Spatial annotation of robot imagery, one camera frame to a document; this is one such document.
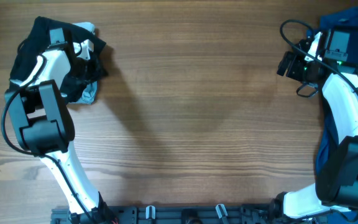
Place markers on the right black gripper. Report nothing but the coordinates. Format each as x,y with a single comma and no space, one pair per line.
292,73

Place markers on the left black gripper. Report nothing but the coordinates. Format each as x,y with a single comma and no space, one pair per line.
99,72

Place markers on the black shorts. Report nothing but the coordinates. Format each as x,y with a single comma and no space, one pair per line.
30,49

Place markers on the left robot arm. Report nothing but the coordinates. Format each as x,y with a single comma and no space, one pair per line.
36,122

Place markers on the folded light blue jeans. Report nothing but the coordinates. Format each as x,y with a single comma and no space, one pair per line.
89,93

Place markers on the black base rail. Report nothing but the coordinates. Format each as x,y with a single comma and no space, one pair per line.
244,214

